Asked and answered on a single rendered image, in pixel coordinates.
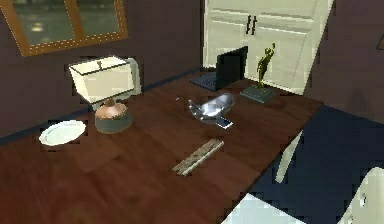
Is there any brown wooden dining table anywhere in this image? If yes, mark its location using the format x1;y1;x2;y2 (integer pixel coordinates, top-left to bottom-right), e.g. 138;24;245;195
0;71;325;224

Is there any white double door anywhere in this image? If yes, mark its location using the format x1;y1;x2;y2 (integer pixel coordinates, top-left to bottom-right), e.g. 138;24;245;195
202;0;335;96

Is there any grey wooden measuring stick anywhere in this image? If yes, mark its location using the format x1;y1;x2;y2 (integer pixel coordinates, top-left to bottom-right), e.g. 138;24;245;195
171;138;225;177

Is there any gold figure statue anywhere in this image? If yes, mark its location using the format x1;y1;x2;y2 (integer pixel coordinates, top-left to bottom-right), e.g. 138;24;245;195
239;41;278;104

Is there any white chair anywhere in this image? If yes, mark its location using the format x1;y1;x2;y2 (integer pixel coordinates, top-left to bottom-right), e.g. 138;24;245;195
336;166;384;224
220;130;306;224

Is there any white shade table lamp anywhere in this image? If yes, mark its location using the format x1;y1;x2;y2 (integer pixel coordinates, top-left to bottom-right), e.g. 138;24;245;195
68;55;142;135

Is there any wood framed window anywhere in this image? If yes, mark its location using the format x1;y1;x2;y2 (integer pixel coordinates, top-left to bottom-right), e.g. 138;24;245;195
0;0;130;58

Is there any black laptop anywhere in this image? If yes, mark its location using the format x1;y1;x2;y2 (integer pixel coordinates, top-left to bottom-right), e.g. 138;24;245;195
189;45;249;93

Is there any dark smartphone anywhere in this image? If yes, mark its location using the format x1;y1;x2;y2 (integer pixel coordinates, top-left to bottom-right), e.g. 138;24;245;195
215;117;234;130

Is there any white round plate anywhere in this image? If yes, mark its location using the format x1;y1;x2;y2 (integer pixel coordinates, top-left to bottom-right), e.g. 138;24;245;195
38;119;87;147

